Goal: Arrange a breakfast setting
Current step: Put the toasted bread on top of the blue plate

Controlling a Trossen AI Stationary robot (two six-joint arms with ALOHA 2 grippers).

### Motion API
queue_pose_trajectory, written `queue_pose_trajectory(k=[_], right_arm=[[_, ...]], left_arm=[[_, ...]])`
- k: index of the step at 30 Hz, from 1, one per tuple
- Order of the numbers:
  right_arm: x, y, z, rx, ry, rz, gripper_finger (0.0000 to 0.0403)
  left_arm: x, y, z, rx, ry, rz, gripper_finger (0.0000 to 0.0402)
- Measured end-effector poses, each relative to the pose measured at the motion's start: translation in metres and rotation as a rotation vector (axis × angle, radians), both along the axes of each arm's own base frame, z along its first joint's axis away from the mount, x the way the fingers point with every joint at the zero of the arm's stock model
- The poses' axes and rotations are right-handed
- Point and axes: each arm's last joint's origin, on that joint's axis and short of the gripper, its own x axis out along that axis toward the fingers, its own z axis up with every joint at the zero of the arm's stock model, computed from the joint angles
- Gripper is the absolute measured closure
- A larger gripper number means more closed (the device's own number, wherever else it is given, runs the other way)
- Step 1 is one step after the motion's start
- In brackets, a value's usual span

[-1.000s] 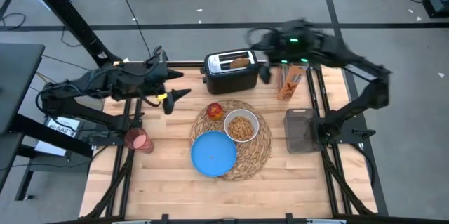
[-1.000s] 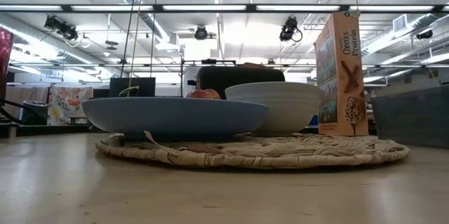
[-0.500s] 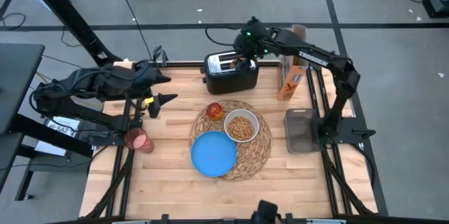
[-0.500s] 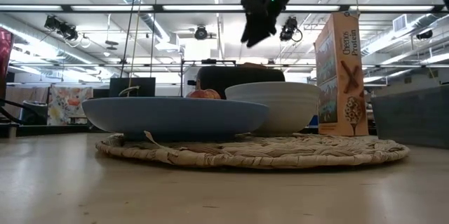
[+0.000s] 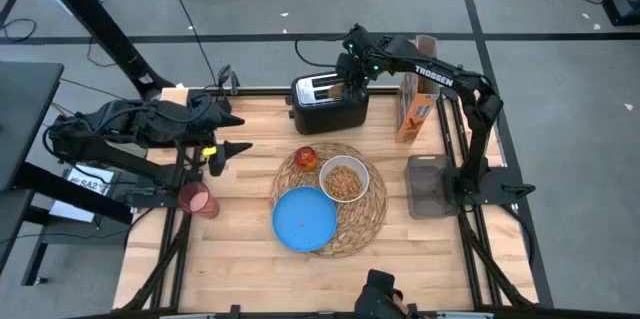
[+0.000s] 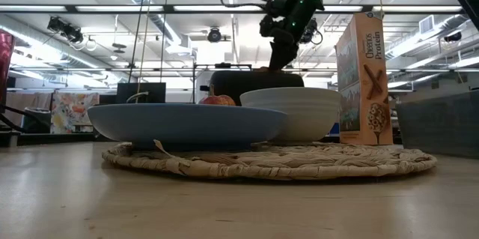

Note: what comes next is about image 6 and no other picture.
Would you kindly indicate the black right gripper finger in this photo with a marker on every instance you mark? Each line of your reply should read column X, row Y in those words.
column 282, row 55

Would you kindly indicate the white ceramic bowl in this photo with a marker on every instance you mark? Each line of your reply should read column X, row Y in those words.
column 310, row 115

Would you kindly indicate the red apple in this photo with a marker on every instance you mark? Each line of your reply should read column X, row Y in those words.
column 217, row 100

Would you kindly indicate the Cheerios Protein cereal box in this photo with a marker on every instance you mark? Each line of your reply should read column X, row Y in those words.
column 374, row 81

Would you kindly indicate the blue plate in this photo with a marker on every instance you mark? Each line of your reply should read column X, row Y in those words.
column 179, row 126

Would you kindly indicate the red translucent cup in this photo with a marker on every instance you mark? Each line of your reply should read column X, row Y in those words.
column 5, row 59

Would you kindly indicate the black two-slot toaster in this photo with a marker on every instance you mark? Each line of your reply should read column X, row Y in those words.
column 254, row 79

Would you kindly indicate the round woven straw placemat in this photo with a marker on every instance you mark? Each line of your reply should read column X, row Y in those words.
column 299, row 164

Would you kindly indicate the black overhead light bar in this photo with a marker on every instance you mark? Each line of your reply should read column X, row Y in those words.
column 168, row 8

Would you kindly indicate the black monitor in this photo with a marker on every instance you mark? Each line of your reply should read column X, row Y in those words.
column 142, row 87

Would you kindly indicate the grey translucent plastic bin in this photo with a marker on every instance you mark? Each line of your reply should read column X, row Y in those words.
column 441, row 126

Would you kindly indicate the floral patterned cloth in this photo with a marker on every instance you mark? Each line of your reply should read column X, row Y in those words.
column 75, row 113

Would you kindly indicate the beige cloth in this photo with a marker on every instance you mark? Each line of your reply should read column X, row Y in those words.
column 33, row 100

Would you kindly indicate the black trash bin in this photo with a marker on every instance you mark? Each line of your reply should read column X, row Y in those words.
column 36, row 121

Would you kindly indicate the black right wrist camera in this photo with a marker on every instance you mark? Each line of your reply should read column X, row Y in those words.
column 277, row 3

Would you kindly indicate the round black overhead camera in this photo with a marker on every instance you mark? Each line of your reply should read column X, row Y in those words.
column 214, row 35

